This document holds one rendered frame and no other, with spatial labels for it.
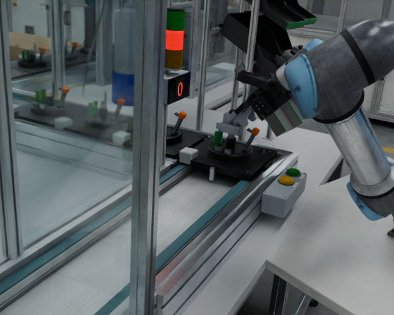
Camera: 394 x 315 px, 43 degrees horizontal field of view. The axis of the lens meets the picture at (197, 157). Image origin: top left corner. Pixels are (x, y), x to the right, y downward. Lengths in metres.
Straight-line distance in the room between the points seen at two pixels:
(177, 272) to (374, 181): 0.50
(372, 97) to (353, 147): 4.48
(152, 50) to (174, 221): 0.71
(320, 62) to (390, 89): 4.60
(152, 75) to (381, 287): 0.83
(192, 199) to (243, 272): 0.29
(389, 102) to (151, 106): 4.99
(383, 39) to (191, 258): 0.57
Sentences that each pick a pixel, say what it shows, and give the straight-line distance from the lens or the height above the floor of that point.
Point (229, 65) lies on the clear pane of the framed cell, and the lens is 3.03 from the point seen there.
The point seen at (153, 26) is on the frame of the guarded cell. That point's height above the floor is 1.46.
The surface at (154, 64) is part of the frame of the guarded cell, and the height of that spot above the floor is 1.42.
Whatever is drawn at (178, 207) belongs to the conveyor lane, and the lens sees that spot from 1.36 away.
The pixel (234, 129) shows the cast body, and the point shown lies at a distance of 1.55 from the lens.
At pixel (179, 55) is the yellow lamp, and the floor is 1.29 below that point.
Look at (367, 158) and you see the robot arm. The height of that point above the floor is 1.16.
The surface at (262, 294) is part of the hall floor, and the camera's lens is 2.62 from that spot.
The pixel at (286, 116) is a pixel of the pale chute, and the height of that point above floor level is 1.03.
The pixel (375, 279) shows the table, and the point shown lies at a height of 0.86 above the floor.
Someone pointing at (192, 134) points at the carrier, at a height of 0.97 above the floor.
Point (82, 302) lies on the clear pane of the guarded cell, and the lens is 0.69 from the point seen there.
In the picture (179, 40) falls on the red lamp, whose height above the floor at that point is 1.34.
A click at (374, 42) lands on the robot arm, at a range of 0.97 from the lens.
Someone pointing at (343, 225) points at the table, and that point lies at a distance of 1.51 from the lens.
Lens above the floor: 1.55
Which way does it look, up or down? 22 degrees down
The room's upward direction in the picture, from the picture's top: 4 degrees clockwise
